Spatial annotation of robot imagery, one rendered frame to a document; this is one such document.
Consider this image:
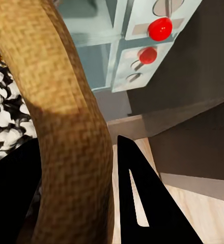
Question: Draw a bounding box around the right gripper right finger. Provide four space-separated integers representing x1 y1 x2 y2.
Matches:
117 136 203 244

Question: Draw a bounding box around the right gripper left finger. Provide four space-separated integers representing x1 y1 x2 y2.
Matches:
0 137 42 244

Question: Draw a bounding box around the microwave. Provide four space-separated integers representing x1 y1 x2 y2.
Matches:
52 0 201 45

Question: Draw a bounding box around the popcorn bag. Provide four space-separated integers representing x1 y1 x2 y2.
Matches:
0 0 115 244

